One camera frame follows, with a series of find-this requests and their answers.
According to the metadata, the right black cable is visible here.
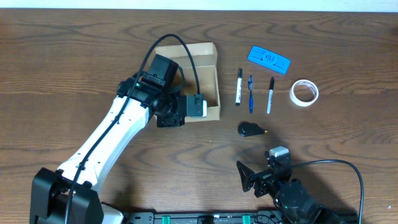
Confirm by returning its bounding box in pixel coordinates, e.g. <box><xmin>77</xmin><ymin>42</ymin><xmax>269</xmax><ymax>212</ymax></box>
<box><xmin>290</xmin><ymin>159</ymin><xmax>365</xmax><ymax>224</ymax></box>

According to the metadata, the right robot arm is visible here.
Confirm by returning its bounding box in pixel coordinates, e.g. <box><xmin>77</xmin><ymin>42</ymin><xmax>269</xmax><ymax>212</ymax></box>
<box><xmin>236</xmin><ymin>146</ymin><xmax>346</xmax><ymax>224</ymax></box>

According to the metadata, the blue ballpoint pen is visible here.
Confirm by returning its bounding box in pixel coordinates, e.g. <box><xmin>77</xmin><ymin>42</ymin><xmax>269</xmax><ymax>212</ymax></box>
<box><xmin>248</xmin><ymin>75</ymin><xmax>254</xmax><ymax>114</ymax></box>

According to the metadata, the black and white marker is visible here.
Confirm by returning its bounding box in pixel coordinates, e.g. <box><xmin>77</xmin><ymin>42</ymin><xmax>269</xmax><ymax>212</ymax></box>
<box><xmin>235</xmin><ymin>68</ymin><xmax>243</xmax><ymax>106</ymax></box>

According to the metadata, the left black cable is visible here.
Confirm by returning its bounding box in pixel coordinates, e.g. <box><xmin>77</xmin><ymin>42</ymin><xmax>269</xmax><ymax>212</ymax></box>
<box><xmin>63</xmin><ymin>33</ymin><xmax>201</xmax><ymax>224</ymax></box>

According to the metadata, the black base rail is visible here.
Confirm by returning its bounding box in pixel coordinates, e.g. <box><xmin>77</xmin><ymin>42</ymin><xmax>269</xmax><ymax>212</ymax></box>
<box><xmin>102</xmin><ymin>210</ymin><xmax>360</xmax><ymax>224</ymax></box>

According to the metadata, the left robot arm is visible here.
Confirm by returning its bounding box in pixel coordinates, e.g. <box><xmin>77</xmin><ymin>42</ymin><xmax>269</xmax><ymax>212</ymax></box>
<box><xmin>29</xmin><ymin>54</ymin><xmax>207</xmax><ymax>223</ymax></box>

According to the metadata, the black capped white marker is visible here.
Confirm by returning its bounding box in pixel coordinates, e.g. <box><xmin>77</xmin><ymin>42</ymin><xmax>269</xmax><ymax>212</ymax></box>
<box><xmin>266</xmin><ymin>77</ymin><xmax>275</xmax><ymax>114</ymax></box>

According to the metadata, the black cable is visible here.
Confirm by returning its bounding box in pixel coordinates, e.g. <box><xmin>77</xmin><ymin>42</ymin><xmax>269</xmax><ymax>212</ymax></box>
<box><xmin>63</xmin><ymin>33</ymin><xmax>201</xmax><ymax>224</ymax></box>
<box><xmin>290</xmin><ymin>159</ymin><xmax>365</xmax><ymax>224</ymax></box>

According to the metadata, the blue plastic rectangular block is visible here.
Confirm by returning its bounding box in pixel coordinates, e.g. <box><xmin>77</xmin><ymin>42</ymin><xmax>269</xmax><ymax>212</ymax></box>
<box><xmin>248</xmin><ymin>46</ymin><xmax>290</xmax><ymax>75</ymax></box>

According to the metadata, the black teardrop shaped object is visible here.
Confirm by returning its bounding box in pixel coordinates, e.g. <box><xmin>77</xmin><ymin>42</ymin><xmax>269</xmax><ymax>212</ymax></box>
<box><xmin>238</xmin><ymin>121</ymin><xmax>268</xmax><ymax>137</ymax></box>

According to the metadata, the white masking tape roll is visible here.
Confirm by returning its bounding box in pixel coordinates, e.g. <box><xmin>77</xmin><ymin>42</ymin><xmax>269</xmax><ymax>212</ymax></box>
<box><xmin>289</xmin><ymin>80</ymin><xmax>319</xmax><ymax>107</ymax></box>

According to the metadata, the cardboard box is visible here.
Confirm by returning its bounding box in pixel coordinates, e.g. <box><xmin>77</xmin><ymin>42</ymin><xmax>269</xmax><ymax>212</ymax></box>
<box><xmin>149</xmin><ymin>42</ymin><xmax>221</xmax><ymax>123</ymax></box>

